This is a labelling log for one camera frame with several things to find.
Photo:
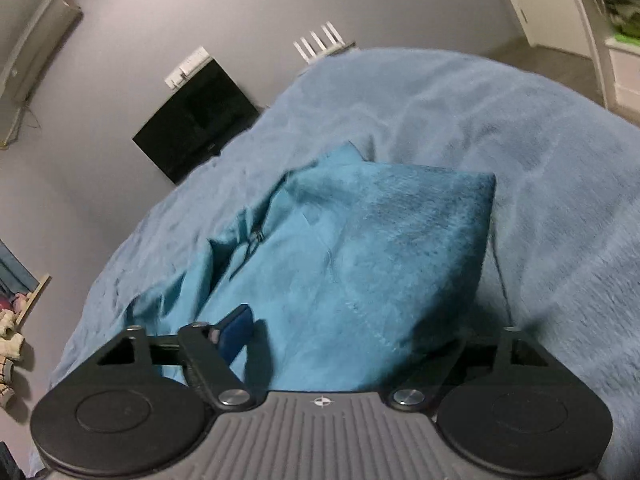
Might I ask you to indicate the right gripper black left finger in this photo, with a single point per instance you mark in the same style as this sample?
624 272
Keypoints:
141 403

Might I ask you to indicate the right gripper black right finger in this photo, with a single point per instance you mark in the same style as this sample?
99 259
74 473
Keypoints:
505 404

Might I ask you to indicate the white wall air conditioner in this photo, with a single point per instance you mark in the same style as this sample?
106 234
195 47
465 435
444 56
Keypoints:
40 46

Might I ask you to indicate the black flat screen television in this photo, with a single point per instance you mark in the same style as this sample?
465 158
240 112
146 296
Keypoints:
204 115

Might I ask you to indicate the teal window curtain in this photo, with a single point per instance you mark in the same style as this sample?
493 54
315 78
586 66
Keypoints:
14 277

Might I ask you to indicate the white wall power strip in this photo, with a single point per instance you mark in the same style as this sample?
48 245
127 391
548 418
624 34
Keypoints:
187 68

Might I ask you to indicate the teal blue hooded jacket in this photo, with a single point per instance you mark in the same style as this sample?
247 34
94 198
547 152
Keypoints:
353 270

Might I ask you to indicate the wooden window sill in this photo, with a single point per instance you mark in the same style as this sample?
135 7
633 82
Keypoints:
32 297

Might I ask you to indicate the light blue bed blanket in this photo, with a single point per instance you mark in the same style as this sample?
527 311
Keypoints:
562 253

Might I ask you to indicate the white bedroom door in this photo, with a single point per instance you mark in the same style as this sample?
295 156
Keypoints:
553 24

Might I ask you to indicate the white wifi router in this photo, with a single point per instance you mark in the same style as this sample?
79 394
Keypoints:
319 45

